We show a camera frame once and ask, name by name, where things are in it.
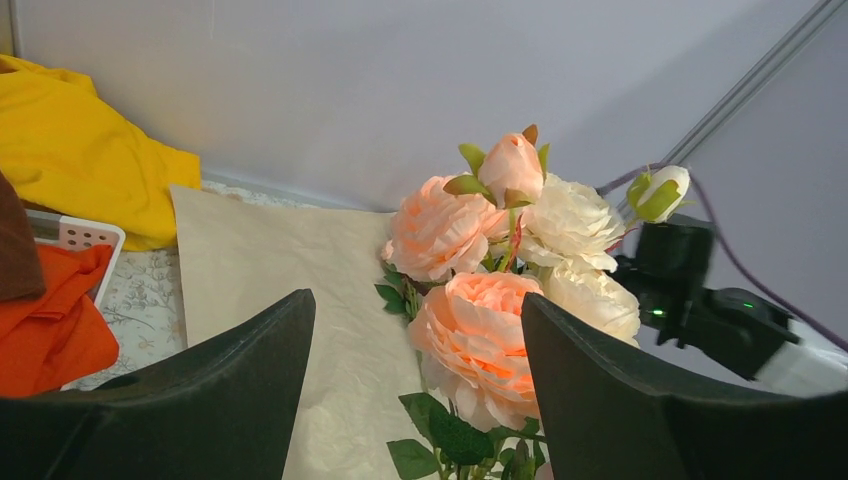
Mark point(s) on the floral patterned table mat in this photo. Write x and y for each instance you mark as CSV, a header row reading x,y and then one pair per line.
x,y
160,302

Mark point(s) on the brown cloth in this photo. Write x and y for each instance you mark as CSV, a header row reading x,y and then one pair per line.
x,y
21,271

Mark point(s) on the peach rose stem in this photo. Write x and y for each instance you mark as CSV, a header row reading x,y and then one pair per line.
x,y
452,272

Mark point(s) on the beige kraft wrapping paper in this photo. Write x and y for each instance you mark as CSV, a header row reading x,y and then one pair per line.
x,y
360,361

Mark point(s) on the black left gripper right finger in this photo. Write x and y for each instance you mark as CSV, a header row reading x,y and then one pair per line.
x,y
612,411

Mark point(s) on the white plastic basket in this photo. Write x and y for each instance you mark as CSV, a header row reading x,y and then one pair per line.
x,y
76,235

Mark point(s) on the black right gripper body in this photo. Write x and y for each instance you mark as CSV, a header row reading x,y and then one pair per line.
x,y
667,272

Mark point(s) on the cream white rose stem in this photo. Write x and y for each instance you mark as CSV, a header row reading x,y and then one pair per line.
x,y
566,236

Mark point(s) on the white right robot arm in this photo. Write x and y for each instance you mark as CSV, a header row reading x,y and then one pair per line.
x,y
738,329

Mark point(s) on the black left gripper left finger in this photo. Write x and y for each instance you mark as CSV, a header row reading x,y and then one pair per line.
x,y
222,409

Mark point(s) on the orange cloth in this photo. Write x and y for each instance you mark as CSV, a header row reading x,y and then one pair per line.
x,y
51,341

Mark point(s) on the yellow cloth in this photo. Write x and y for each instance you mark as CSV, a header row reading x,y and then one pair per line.
x,y
66,149

